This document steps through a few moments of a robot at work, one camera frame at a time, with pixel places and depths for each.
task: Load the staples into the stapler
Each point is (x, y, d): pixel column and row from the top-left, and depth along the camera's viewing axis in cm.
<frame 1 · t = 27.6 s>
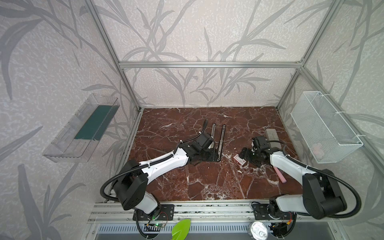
left hand: (218, 153, 81), fingers open
right hand: (243, 152, 91), fingers open
red white staples box: (239, 159, 93), point 2 cm above the table
pink item in basket: (318, 151, 74), point 22 cm above the table

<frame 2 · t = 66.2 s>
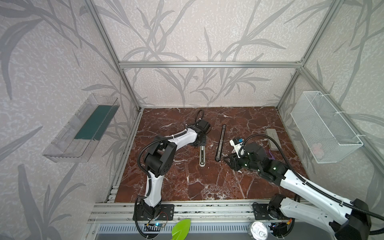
left hand: (202, 138, 98), fingers open
right hand: (225, 153, 76), fingers open
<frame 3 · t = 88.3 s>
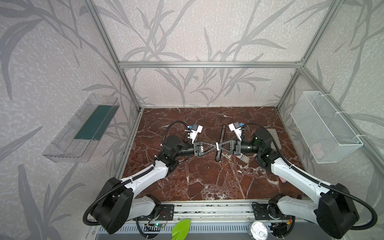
left hand: (215, 146, 66), fingers open
right hand: (219, 143, 68), fingers closed
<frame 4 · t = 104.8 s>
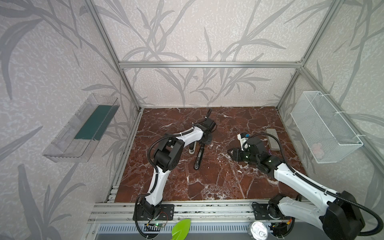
left hand: (208, 136, 101), fingers open
right hand: (230, 146, 82), fingers open
black stapler: (199, 157, 93), point 3 cm above the table
